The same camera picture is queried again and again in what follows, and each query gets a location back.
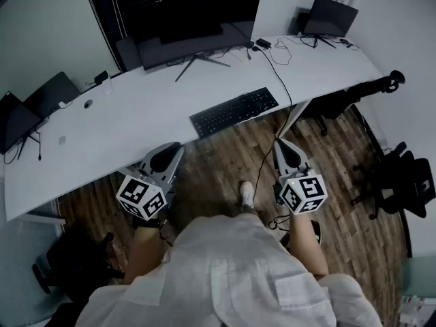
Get person's left forearm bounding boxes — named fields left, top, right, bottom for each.
left=123, top=218, right=171, bottom=285

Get person's right forearm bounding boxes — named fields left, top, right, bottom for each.
left=288, top=212, right=330, bottom=281

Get white desk leg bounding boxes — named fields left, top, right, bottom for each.
left=276, top=99, right=311, bottom=140

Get dark upright panel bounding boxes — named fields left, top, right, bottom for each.
left=115, top=35, right=144, bottom=74

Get thin looped black cable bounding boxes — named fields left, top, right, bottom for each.
left=271, top=36, right=304, bottom=66

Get large curved black monitor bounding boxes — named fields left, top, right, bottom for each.
left=131, top=0, right=262, bottom=82

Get person's white shirt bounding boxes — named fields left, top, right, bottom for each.
left=74, top=213, right=383, bottom=327

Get black office chair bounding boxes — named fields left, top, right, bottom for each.
left=350, top=141, right=436, bottom=221

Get black keyboard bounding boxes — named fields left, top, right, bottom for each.
left=189, top=87, right=280, bottom=139

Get thick black cable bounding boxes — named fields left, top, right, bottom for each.
left=251, top=45, right=294, bottom=197

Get small items on desk corner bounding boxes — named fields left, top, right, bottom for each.
left=339, top=37, right=360, bottom=51

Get person's white shoe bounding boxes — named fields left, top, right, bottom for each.
left=239, top=181, right=255, bottom=209

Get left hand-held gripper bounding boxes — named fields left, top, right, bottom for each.
left=115, top=142, right=187, bottom=221

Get black chair with wheeled base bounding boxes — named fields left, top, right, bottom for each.
left=31, top=232, right=126, bottom=307

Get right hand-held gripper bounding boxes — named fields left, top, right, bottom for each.
left=274, top=138, right=328, bottom=216

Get dark box behind small monitor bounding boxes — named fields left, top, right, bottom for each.
left=295, top=11, right=311, bottom=36

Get small black monitor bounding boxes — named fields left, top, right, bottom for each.
left=300, top=0, right=360, bottom=50

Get black wrist strap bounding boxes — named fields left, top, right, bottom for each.
left=131, top=217, right=165, bottom=231

